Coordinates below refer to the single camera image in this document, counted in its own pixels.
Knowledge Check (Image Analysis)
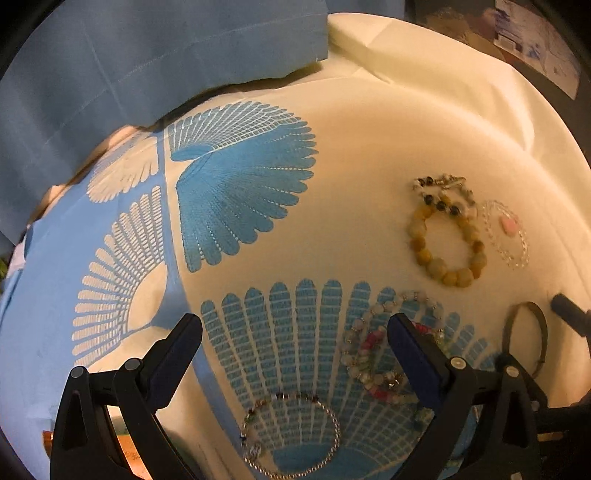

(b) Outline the yellow bead bracelet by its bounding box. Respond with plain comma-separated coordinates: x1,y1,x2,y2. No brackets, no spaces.
407,203,488,288

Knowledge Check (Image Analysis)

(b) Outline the bronze metal bangle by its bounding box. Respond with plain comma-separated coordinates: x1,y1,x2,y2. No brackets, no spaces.
502,301,549,377

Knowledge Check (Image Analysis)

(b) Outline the printed paper poster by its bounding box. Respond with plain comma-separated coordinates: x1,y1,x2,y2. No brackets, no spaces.
494,0,583,100

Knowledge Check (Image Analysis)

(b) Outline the pink bead bracelet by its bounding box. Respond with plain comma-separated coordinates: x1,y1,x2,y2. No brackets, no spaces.
359,323,431,403

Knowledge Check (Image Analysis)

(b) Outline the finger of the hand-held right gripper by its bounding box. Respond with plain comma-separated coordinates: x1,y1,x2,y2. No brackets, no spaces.
551,293,591,334

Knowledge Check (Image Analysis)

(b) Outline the clear bracelet with pink heart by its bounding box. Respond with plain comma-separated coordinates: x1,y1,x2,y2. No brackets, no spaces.
480,199,529,271

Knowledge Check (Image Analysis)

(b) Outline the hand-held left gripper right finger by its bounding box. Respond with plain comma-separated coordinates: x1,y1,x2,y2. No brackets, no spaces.
387,312,550,480

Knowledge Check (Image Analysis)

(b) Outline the pale green bead bracelet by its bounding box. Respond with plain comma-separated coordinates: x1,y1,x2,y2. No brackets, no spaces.
344,350,422,408

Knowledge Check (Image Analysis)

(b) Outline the silver chain bracelet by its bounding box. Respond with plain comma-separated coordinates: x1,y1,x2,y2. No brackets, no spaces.
240,390,341,478

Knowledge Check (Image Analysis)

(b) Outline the pale white bead bracelet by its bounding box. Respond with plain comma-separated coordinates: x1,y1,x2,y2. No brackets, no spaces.
344,290,446,352

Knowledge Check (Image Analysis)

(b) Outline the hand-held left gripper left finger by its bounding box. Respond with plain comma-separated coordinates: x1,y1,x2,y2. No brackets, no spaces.
50,313,203,480

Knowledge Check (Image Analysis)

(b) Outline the blue and cream printed tablecloth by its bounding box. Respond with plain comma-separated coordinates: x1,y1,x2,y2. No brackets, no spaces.
0,13,591,480

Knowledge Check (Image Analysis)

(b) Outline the black and white bead bracelet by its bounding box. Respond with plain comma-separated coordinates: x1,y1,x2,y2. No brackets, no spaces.
412,174,478,217

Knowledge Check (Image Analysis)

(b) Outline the blue curtain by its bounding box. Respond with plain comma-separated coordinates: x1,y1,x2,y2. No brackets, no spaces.
0,0,329,250

